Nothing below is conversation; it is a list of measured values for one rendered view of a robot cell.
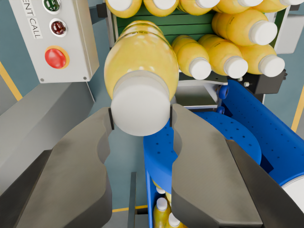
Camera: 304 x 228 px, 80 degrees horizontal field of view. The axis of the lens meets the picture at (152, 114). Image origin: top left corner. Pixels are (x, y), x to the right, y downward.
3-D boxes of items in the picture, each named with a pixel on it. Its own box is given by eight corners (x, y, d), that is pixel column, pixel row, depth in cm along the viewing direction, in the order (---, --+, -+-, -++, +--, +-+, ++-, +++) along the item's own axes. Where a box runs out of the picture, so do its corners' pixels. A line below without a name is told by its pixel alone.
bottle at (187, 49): (165, 47, 53) (174, 67, 37) (184, 28, 50) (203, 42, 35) (181, 64, 56) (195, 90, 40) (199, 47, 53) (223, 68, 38)
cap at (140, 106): (167, 120, 14) (170, 134, 13) (117, 122, 14) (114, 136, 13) (168, 72, 12) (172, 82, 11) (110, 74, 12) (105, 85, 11)
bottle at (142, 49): (164, 65, 31) (186, 136, 15) (122, 67, 31) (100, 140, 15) (165, 18, 27) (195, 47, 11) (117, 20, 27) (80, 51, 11)
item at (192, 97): (171, 93, 58) (177, 114, 47) (171, 86, 57) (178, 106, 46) (202, 92, 58) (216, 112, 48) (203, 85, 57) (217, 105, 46)
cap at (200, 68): (185, 67, 37) (187, 70, 36) (201, 54, 36) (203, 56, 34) (197, 80, 39) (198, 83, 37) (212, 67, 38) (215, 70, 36)
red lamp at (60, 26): (54, 35, 32) (51, 35, 31) (50, 21, 31) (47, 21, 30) (67, 34, 32) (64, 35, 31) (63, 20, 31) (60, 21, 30)
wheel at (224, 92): (217, 100, 55) (224, 102, 54) (219, 86, 52) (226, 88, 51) (221, 94, 58) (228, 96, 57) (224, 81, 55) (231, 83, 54)
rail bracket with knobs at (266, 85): (231, 81, 60) (247, 95, 51) (236, 59, 56) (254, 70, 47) (262, 80, 60) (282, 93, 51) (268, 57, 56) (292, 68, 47)
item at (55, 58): (50, 67, 35) (48, 69, 34) (44, 48, 33) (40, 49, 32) (69, 66, 35) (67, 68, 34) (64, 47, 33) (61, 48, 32)
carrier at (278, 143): (230, 71, 136) (199, 96, 146) (333, 158, 62) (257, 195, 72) (249, 96, 148) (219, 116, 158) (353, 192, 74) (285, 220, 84)
